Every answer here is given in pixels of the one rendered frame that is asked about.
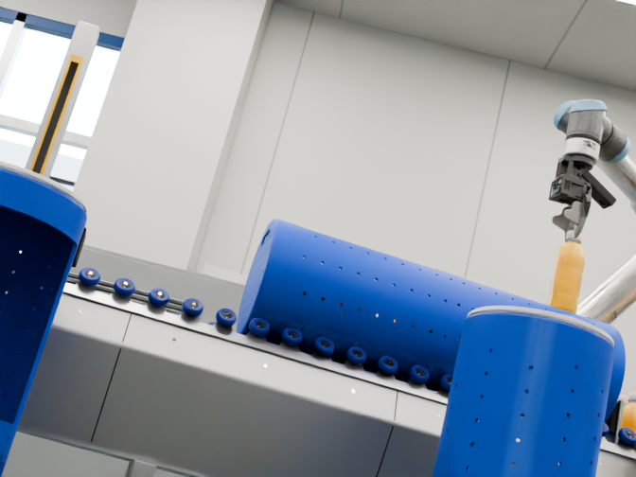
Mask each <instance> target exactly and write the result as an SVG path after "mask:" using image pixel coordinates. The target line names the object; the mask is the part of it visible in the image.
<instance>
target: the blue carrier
mask: <svg viewBox="0 0 636 477"><path fill-rule="evenodd" d="M321 263H323V264H321ZM340 269H341V270H340ZM376 280H377V281H376ZM393 285H394V286H393ZM303 292H306V294H303ZM428 296H429V297H428ZM322 297H324V300H322ZM444 301H445V302H444ZM340 303H342V305H341V306H340ZM488 306H513V307H524V308H531V309H542V310H547V311H551V312H555V313H559V314H563V315H567V316H570V317H574V318H576V319H579V320H582V321H584V322H587V323H589V324H592V325H594V326H596V327H599V328H601V329H603V330H604V331H606V332H607V333H608V334H609V336H610V337H611V338H612V339H613V341H614V350H615V355H614V362H613V367H612V373H611V380H610V386H609V397H608V403H607V409H606V415H605V421H604V422H606V421H607V419H608V418H609V417H610V414H611V413H612V411H613V409H614V407H615V405H616V402H617V400H618V397H619V396H620V393H621V389H622V386H623V381H624V377H625V371H626V350H625V345H624V341H623V338H622V336H621V334H620V332H619V331H618V330H617V328H616V327H614V326H612V325H610V324H607V323H604V322H601V321H598V320H595V319H592V318H589V317H584V316H581V315H578V314H575V313H571V312H569V311H566V310H563V309H558V308H554V307H551V306H548V305H545V304H542V303H540V302H537V301H533V300H530V299H527V298H524V297H521V296H518V295H515V294H512V293H509V292H506V291H501V290H498V289H494V288H491V287H489V286H486V285H483V284H480V283H476V282H473V281H470V280H467V279H465V278H463V277H461V276H457V275H454V274H449V273H446V272H443V271H440V270H436V269H432V268H429V267H426V266H423V265H419V264H416V263H413V262H411V261H408V260H405V259H402V258H398V257H395V256H390V255H387V254H385V253H381V252H378V251H375V250H372V249H369V248H366V247H363V246H360V245H357V244H354V243H351V242H348V241H345V240H341V239H338V238H334V237H331V236H328V235H325V234H321V233H318V232H315V231H312V230H309V229H307V228H303V227H301V226H299V225H296V224H293V223H290V222H287V221H282V220H279V219H273V220H272V221H271V222H270V223H269V224H268V226H267V228H266V230H265V232H264V234H263V236H262V238H261V241H260V243H259V245H258V247H257V250H256V254H255V257H254V260H253V263H252V266H251V269H250V272H249V274H248V277H247V281H246V284H245V288H244V291H243V295H242V298H241V302H240V307H239V312H238V321H237V333H239V334H242V335H247V334H248V332H249V331H250V329H249V324H250V322H251V321H252V320H253V319H254V318H261V319H264V320H265V321H267V322H268V324H269V325H270V330H269V332H268V334H267V335H265V337H266V340H267V342H269V343H272V344H275V345H280V344H281V342H282V341H283V340H282V333H283V331H284V329H286V328H288V327H293V328H295V329H297V330H299V331H300V332H301V334H302V338H303V339H302V341H301V343H300V344H299V345H298V348H299V350H300V351H301V352H304V353H307V354H310V355H312V353H313V352H314V350H315V348H314V343H315V341H316V340H317V339H318V338H320V337H325V338H328V339H330V340H331V341H332V342H333V343H334V345H335V348H334V351H333V353H332V354H330V357H331V359H332V360H333V361H334V362H338V363H342V364H345V362H346V360H347V357H346V352H347V350H348V349H349V348H350V347H352V346H356V347H359V348H361V349H362V350H363V351H364V352H365V354H366V360H365V362H364V363H363V364H362V367H363V369H364V370H365V371H368V372H372V373H375V374H376V373H377V371H378V370H379V367H378V362H379V360H380V358H381V357H383V356H388V357H391V358H393V359H394V360H396V362H397V365H398V369H397V372H396V373H394V376H395V378H396V380H400V381H404V382H408V380H409V378H410V375H409V372H410V369H411V368H412V367H413V366H414V365H420V366H422V367H424V368H425V369H427V371H428V372H429V379H428V380H427V381H426V382H425V385H426V387H427V389H430V390H433V391H436V392H438V391H439V389H440V387H441V385H440V380H441V378H442V377H443V376H444V375H452V376H453V371H454V366H455V363H456V358H457V353H458V348H459V344H460V339H461V334H462V330H463V325H464V322H465V321H466V320H467V317H468V314H469V313H470V312H471V310H474V309H478V308H481V307H488ZM358 309H360V311H358ZM376 314H378V315H379V316H376ZM395 319H396V321H395V322H394V320H395ZM412 325H414V327H412ZM430 330H431V331H432V332H431V333H430ZM320 332H321V333H320ZM444 335H446V337H444ZM457 339H459V341H458V342H457ZM374 348H375V349H374ZM409 359H410V360H409Z"/></svg>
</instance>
